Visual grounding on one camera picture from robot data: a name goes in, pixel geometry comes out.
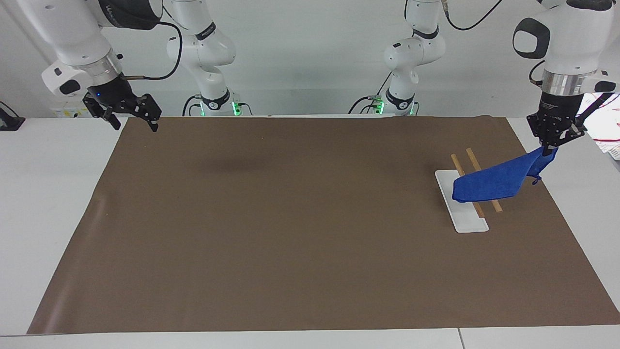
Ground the black cable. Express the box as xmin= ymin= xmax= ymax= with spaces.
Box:
xmin=528 ymin=60 xmax=545 ymax=88
xmin=120 ymin=6 xmax=184 ymax=81
xmin=348 ymin=72 xmax=394 ymax=115
xmin=182 ymin=94 xmax=202 ymax=117
xmin=441 ymin=0 xmax=505 ymax=32

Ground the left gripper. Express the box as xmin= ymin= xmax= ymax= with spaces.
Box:
xmin=527 ymin=91 xmax=588 ymax=157

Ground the blue towel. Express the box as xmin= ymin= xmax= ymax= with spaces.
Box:
xmin=451 ymin=146 xmax=559 ymax=204

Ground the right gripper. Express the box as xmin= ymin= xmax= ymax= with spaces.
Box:
xmin=82 ymin=76 xmax=162 ymax=133

